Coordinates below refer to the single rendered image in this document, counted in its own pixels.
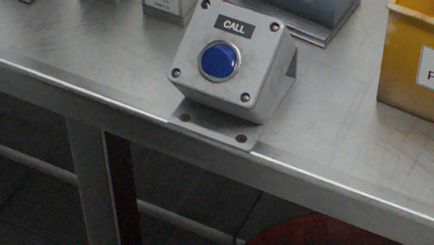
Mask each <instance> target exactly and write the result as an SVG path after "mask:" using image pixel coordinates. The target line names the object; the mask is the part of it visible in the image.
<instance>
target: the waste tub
mask: <svg viewBox="0 0 434 245"><path fill-rule="evenodd" d="M385 7H386V9H389V10H388V16H387V27H386V33H385V38H384V49H383V54H382V61H381V71H380V77H379V83H378V89H377V100H378V101H380V102H383V103H386V104H388V105H391V106H394V107H396V108H399V109H402V110H404V111H406V112H407V113H410V114H412V115H415V116H418V117H420V118H423V119H426V120H428V121H431V122H433V123H434V0H389V1H388V3H387V4H386V6H385Z"/></svg>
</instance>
